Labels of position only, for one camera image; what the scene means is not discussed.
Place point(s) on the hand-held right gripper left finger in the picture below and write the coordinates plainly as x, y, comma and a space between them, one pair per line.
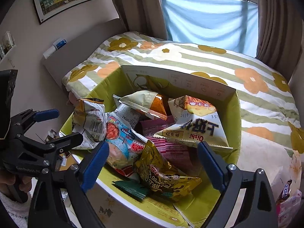
95, 166

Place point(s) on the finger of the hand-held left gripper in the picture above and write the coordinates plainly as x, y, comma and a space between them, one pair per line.
46, 114
67, 139

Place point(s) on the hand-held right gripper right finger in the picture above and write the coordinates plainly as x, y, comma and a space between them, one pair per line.
212, 166

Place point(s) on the yellow-green cardboard box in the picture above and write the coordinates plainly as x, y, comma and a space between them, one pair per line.
220, 182

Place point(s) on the brown and yellow snack packet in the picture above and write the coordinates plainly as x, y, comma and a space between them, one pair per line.
92, 123

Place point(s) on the light blue snack bag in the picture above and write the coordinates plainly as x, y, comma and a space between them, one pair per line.
121, 142

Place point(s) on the white and yellow chips packet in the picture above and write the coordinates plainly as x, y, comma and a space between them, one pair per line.
201, 128

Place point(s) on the dark green snack packet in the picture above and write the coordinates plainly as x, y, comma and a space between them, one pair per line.
130, 187

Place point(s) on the pink snack packet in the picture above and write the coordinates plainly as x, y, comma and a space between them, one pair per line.
166, 147

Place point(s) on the yellow black-print snack packet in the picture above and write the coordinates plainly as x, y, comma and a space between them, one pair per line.
161, 178

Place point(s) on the light blue white snack packet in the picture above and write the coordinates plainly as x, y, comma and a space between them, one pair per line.
127, 114

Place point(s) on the cream and orange snack packet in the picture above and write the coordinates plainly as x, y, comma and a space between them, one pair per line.
140, 99

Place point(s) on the person's left hand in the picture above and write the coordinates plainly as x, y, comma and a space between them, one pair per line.
4, 182

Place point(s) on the white and blue tube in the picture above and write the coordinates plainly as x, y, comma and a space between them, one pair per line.
54, 48

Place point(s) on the dark brown chocolate packet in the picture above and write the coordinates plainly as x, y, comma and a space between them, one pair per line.
285, 190

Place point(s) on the grey bed headboard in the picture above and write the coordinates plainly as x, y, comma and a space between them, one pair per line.
78, 45

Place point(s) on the clear bag with candy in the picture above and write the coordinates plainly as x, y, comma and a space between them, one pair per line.
291, 210

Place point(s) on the floral striped blanket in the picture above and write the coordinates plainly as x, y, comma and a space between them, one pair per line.
249, 59

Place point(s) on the brown curtain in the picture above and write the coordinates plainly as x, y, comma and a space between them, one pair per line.
280, 23
137, 7

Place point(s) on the light blue cloth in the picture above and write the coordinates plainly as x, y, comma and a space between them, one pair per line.
209, 23

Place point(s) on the white wall shelf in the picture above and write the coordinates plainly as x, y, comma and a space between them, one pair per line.
6, 49

